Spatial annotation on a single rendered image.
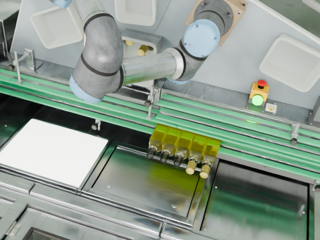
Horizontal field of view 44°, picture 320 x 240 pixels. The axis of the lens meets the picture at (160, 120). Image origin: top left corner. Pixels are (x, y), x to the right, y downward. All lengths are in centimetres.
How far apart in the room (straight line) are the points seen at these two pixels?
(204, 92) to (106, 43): 76
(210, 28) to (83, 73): 47
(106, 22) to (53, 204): 82
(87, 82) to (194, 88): 72
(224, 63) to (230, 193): 56
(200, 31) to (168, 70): 17
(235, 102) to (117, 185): 61
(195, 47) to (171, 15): 36
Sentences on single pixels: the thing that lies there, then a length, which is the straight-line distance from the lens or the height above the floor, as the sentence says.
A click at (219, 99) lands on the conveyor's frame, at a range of 175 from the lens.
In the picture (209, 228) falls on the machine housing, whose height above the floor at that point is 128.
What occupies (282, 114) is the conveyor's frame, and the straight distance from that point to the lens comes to 176.
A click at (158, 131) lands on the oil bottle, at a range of 172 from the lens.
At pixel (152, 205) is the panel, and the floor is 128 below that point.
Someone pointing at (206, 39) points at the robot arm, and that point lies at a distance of 138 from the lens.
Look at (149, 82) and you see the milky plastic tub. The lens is 183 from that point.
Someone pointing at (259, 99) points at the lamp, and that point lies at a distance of 172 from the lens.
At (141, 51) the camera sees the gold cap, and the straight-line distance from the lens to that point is 177.
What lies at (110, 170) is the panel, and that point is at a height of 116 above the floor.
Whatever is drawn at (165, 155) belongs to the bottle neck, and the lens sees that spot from 164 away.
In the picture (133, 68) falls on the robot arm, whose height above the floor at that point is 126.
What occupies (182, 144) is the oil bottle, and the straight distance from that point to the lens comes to 167.
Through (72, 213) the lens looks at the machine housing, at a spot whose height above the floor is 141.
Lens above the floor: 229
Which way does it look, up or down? 50 degrees down
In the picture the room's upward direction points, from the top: 153 degrees counter-clockwise
